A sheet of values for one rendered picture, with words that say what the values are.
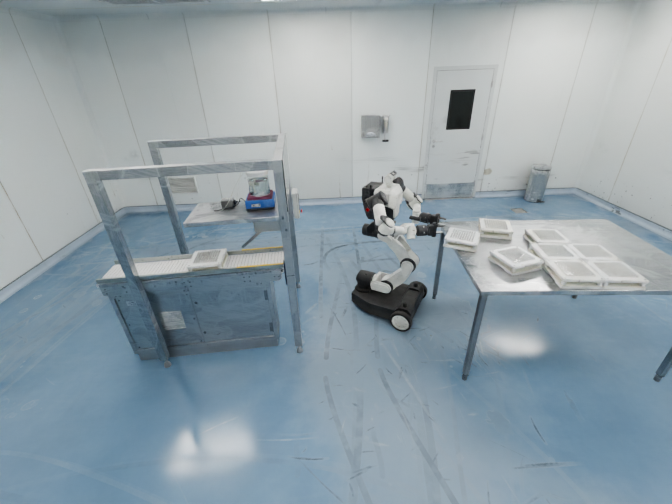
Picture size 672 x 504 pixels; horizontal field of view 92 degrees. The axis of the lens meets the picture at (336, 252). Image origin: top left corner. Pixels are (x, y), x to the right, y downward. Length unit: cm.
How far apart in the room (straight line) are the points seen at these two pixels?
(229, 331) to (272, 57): 415
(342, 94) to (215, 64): 195
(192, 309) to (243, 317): 40
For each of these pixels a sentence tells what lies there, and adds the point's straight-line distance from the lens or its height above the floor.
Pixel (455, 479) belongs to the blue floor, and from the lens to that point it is 241.
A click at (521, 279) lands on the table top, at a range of 249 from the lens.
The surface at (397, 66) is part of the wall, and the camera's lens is 579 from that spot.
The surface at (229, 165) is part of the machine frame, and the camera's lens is 214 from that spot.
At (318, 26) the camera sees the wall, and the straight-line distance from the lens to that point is 570.
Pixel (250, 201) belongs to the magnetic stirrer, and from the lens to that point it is 233.
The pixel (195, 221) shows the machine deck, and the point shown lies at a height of 127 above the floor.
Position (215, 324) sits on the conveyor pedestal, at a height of 32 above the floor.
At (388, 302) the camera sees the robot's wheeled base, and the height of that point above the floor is 17.
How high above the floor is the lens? 210
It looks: 29 degrees down
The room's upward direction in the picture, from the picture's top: 2 degrees counter-clockwise
